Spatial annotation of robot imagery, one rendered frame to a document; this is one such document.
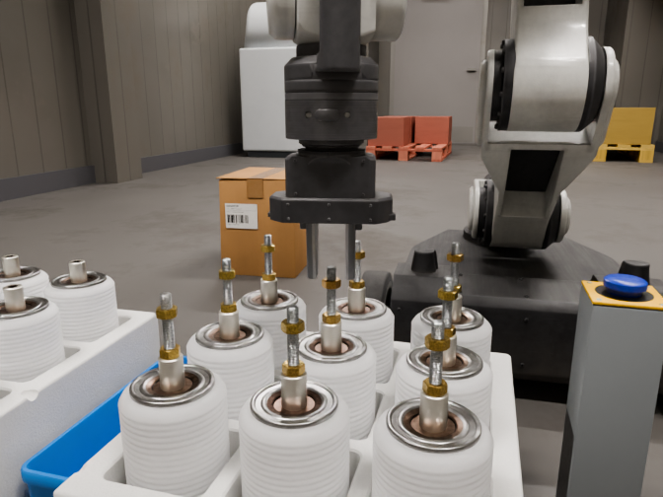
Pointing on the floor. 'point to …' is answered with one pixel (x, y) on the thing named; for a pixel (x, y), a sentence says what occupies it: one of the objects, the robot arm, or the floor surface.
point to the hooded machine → (263, 88)
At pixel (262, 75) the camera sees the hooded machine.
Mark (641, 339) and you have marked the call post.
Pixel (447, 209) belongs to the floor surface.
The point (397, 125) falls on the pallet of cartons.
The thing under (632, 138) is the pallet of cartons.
